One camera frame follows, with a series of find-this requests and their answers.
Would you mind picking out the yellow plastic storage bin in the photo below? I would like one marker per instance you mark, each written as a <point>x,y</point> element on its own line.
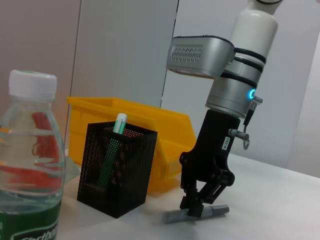
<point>170,130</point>

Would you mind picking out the silver right arm elbow plug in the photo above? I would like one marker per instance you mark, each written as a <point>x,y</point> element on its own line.
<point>257,101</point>

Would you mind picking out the black mesh pen holder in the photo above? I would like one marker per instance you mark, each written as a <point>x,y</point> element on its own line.
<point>135,175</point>

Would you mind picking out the silver right gripper connector stud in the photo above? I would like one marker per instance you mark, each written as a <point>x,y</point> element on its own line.
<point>240,135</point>

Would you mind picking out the grey pen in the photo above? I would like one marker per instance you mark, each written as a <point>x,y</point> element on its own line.
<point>175,215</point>

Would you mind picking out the green utility knife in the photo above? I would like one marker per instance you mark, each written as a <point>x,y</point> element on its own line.
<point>119,123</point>

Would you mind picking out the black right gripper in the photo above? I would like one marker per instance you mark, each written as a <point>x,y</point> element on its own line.
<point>212,147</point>

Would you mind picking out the clear green-label water bottle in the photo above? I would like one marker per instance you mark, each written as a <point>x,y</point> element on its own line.
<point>30,162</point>

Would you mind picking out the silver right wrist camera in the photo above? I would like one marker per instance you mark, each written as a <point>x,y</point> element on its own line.
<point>200,57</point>

